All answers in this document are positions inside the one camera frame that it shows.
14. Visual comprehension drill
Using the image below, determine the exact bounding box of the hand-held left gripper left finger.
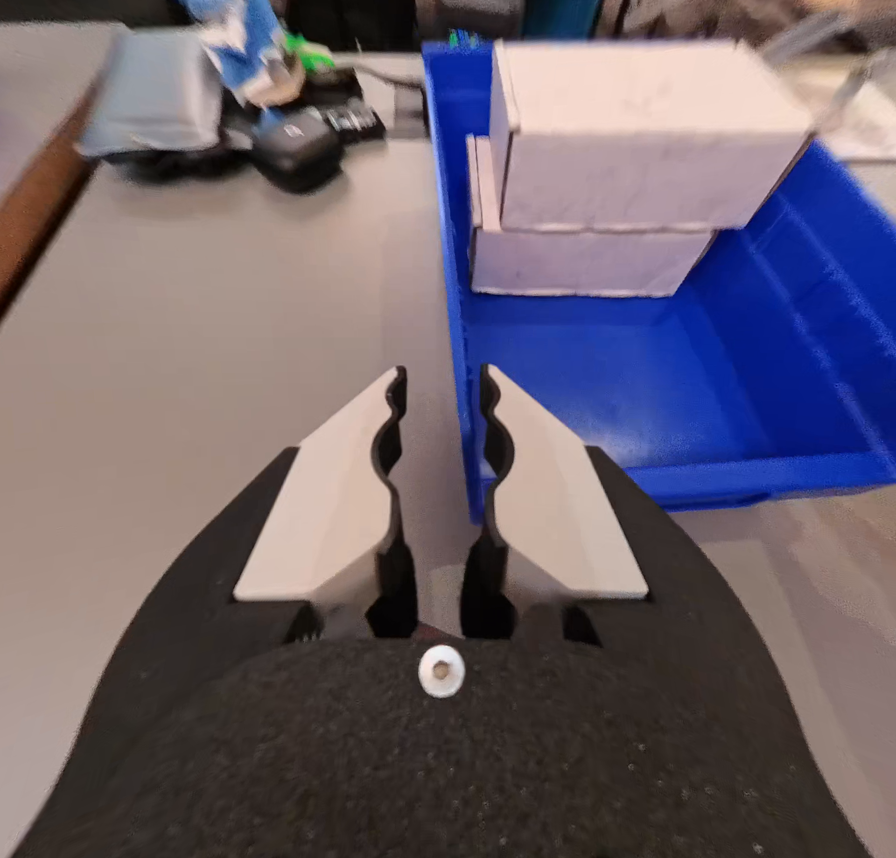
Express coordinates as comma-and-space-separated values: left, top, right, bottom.
233, 366, 420, 640

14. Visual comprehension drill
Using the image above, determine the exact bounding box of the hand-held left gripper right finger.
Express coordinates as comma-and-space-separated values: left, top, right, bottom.
461, 364, 649, 640

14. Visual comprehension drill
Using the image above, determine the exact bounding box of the blue plastic bin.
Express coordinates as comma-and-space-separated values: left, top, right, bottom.
420, 40, 896, 526

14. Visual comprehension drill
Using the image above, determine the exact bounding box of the grey desk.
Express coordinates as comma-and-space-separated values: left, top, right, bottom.
0, 21, 896, 858

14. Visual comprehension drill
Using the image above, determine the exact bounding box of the flat white cardboard box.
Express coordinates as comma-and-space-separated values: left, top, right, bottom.
465, 135, 718, 299

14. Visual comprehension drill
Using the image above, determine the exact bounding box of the black earbud case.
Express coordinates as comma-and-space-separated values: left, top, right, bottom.
252, 119, 344, 194

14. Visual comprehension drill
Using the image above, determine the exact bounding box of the large white cardboard box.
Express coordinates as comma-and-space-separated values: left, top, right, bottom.
489, 39, 816, 232

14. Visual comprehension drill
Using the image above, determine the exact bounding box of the black power adapter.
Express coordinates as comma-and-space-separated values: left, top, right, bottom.
322, 105, 387, 141

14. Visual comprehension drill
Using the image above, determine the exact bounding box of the grey padded pouch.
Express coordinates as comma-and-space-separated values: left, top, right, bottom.
76, 30, 225, 162

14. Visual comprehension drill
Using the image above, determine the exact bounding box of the small green item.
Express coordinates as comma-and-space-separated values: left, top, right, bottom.
283, 32, 337, 75

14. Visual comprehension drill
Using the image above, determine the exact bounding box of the blue and white crumpled wrapper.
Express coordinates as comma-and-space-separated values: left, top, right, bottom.
168, 0, 309, 106

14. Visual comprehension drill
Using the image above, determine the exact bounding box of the black bag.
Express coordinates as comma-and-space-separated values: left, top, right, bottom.
287, 0, 421, 50

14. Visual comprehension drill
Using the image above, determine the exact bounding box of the grey table with wooden edge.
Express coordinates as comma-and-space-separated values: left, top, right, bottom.
0, 21, 130, 313

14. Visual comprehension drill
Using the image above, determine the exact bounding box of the black cable bundle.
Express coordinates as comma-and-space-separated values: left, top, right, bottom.
105, 112, 267, 180

